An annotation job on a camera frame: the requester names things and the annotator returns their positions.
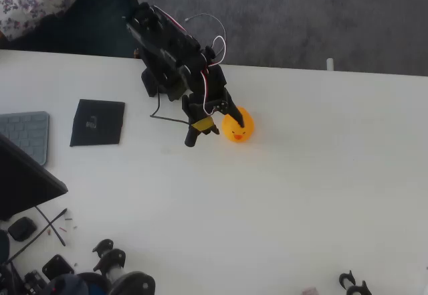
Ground yellow rubber duck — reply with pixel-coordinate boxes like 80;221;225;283
221;106;255;144

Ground black square mat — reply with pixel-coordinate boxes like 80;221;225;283
69;98;126;148

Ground black square mounting plate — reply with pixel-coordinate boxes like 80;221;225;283
41;254;76;281

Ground yellow tape piece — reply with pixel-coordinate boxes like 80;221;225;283
193;116;215;131

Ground dark blue trousers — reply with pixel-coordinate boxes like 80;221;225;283
0;0;143;59

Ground grey keyboard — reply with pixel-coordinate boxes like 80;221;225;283
0;110;50;167

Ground black flat screen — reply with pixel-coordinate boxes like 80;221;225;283
0;132;69;221

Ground white floral shirt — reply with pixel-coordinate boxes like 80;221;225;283
0;0;98;42

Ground dark navy round object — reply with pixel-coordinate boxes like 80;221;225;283
42;273;90;295

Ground small black pouch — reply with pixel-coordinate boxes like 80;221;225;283
7;217;38;243

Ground black circuit board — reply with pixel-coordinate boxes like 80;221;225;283
22;269;47;293

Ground white red servo wire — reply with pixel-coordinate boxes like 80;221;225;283
197;35;229;117
152;5;199;42

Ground black bar camera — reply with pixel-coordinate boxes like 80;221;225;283
184;120;210;148

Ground black power cable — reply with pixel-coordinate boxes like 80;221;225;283
149;92;192;126

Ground thin white cable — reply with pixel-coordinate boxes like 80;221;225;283
183;13;227;64

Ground black cable bundle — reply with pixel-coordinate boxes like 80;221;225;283
0;262;24;295

